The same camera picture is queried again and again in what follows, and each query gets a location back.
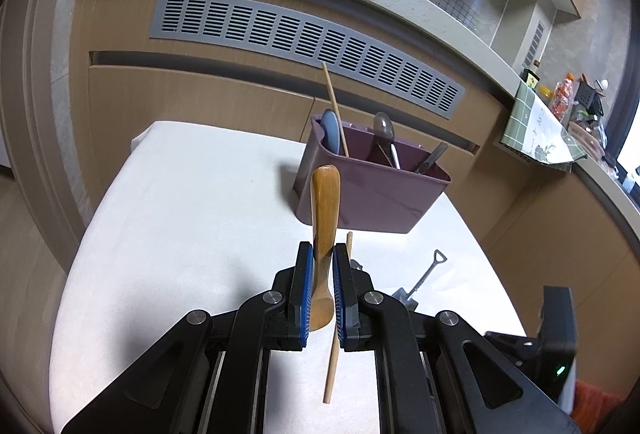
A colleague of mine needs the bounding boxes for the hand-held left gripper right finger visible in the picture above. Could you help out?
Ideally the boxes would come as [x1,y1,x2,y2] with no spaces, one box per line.
[332,243,583,434]

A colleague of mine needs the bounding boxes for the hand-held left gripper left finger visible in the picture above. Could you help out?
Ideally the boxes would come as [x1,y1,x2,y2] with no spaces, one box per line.
[60,241,316,434]

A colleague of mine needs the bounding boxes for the wooden chopstick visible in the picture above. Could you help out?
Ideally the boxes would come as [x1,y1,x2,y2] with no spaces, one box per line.
[321,62,350,157]
[321,231,355,405]

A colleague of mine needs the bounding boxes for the shovel-shaped metal spoon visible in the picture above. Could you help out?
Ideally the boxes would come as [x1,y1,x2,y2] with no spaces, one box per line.
[391,249,448,312]

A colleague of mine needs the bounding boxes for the wooden spoon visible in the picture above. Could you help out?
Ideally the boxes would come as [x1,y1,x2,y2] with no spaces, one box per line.
[306,165,342,332]

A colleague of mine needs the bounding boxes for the purple plastic utensil holder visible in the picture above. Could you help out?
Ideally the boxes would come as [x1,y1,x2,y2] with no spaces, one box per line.
[293,113,453,235]

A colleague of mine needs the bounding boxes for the black-handled metal spoon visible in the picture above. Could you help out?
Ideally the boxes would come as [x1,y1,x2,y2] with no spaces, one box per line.
[419,141,450,175]

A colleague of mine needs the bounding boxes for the grey-handled spoon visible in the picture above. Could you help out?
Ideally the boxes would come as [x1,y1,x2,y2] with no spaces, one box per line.
[372,111,396,155]

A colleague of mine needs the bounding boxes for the person's right forearm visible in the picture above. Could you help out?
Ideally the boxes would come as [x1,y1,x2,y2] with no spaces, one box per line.
[574,380,628,434]

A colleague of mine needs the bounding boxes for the blue plastic spoon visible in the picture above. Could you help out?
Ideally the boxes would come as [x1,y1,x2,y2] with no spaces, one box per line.
[320,110,350,158]

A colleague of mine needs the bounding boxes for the green tiled cloth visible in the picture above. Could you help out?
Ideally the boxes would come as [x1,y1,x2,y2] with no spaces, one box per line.
[500,81,588,165]

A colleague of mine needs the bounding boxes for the black box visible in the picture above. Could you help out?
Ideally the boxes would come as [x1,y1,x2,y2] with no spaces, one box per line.
[575,82,606,115]

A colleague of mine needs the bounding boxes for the orange bottle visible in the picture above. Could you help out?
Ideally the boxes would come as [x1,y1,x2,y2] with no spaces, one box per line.
[550,73,578,117]

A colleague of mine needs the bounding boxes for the grey vent grille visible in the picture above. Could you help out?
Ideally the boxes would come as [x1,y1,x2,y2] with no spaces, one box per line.
[148,0,467,120]

